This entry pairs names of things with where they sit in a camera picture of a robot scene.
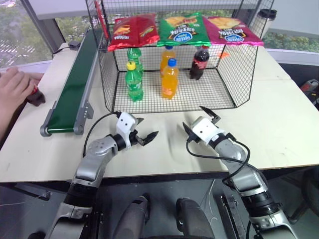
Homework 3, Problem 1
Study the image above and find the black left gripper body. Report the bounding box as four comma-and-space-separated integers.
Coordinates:
131, 128, 147, 147

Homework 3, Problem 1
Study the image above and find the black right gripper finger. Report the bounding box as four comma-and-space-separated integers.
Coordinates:
199, 106, 217, 120
182, 121, 193, 139

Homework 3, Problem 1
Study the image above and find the cola bottle red label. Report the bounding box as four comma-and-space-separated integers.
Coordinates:
26, 84, 46, 107

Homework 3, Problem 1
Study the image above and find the green conveyor belt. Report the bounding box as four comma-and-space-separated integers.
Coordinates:
39, 28, 105, 137

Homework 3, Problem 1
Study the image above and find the person's bare hand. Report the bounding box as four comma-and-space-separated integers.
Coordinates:
0, 67, 44, 118

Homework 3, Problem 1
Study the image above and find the green soda bottle yellow cap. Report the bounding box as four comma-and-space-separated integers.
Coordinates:
124, 61, 145, 102

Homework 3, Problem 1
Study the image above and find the cola bottle red cap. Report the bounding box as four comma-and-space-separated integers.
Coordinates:
189, 45, 210, 81

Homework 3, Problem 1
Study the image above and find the orange soda bottle blue cap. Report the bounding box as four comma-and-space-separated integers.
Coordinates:
159, 45, 176, 75
160, 58, 179, 100

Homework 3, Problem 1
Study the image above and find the pink chips bag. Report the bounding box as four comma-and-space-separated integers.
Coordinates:
203, 16, 265, 47

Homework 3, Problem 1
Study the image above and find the green chips bag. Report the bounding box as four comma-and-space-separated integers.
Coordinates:
157, 12, 212, 48

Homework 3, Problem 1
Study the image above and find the dark rounded shape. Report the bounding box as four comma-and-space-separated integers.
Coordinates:
175, 197, 215, 239

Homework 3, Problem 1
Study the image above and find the red chips bag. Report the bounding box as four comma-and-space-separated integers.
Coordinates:
107, 12, 160, 52

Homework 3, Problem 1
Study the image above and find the red black power drill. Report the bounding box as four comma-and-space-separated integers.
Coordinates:
300, 78, 319, 110

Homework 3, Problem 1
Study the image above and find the white tumbler black lid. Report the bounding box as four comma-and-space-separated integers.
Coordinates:
249, 9, 278, 38

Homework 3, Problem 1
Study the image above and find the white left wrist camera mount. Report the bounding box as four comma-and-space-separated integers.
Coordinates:
115, 112, 138, 150

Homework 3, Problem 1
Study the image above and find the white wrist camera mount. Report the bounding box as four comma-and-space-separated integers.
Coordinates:
190, 117, 220, 145
115, 112, 138, 150

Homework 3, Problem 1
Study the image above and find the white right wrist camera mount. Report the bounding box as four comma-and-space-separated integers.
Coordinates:
190, 117, 220, 145

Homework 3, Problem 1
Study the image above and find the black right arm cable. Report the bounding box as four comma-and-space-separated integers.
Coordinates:
185, 134, 251, 186

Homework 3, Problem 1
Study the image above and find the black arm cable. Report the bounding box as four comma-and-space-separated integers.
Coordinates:
185, 134, 251, 186
83, 111, 123, 157

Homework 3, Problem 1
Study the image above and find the black wire mesh shelf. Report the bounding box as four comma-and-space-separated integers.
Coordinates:
84, 0, 275, 114

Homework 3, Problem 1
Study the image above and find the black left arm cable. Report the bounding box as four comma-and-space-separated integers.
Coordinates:
83, 111, 123, 157

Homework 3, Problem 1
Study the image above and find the black metal rail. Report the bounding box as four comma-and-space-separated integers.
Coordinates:
220, 194, 240, 239

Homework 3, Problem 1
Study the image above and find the black adapter cable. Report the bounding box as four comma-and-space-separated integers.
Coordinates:
51, 46, 72, 57

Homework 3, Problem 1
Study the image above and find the red strap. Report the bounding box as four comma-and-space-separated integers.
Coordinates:
94, 0, 110, 39

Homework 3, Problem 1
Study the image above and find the grey metal table bracket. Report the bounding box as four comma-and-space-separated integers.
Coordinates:
13, 183, 50, 201

